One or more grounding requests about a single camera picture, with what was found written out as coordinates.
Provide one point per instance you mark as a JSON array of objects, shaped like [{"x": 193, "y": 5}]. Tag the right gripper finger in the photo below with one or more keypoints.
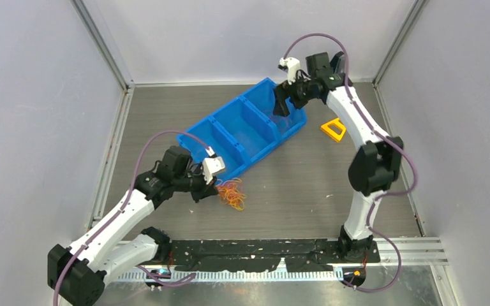
[
  {"x": 281, "y": 91},
  {"x": 280, "y": 106}
]

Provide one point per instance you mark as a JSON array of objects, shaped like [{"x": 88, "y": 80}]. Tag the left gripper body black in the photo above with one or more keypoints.
[{"x": 198, "y": 186}]

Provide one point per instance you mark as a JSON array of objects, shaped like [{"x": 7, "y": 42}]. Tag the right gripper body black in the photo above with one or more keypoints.
[{"x": 300, "y": 92}]

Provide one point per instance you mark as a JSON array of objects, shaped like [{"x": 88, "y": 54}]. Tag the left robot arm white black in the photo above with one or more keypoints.
[{"x": 80, "y": 272}]

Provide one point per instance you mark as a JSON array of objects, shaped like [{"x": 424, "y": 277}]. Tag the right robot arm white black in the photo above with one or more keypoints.
[{"x": 378, "y": 156}]

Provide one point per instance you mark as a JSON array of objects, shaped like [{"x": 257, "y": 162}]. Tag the blue three-compartment plastic bin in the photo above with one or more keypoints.
[{"x": 244, "y": 130}]

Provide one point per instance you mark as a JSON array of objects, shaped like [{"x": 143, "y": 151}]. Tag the black wedge-shaped stand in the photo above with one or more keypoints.
[{"x": 338, "y": 64}]

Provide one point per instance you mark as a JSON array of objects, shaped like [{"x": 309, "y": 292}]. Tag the yellow triangular plastic piece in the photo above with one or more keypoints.
[{"x": 335, "y": 129}]

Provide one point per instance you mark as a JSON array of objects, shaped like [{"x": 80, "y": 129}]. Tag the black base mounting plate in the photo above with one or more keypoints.
[{"x": 263, "y": 255}]

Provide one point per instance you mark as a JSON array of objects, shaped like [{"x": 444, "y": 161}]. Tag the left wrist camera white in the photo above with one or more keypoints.
[{"x": 212, "y": 165}]

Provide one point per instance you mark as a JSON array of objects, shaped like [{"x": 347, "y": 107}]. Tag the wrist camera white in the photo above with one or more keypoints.
[
  {"x": 291, "y": 66},
  {"x": 212, "y": 165}
]

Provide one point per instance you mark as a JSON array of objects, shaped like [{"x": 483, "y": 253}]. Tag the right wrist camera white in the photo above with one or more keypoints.
[{"x": 291, "y": 66}]

